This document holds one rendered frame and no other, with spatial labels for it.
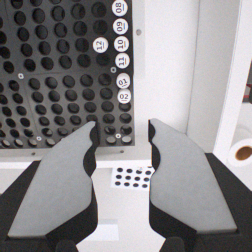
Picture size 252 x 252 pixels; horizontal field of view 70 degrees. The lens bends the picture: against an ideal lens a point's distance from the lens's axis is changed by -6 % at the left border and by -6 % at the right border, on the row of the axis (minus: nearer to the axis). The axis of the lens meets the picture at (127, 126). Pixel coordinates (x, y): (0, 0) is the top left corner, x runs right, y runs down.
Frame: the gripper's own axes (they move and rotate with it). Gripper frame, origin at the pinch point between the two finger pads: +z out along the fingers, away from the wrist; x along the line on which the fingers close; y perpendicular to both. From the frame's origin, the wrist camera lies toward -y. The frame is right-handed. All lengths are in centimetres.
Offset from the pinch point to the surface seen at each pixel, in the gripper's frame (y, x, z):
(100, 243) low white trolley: 55, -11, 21
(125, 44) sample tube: -4.2, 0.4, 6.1
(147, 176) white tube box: 21.9, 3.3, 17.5
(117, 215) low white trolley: 39.9, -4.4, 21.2
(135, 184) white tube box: 25.0, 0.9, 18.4
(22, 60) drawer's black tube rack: -3.4, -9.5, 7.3
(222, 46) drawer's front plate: -3.8, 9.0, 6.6
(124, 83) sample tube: -0.9, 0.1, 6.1
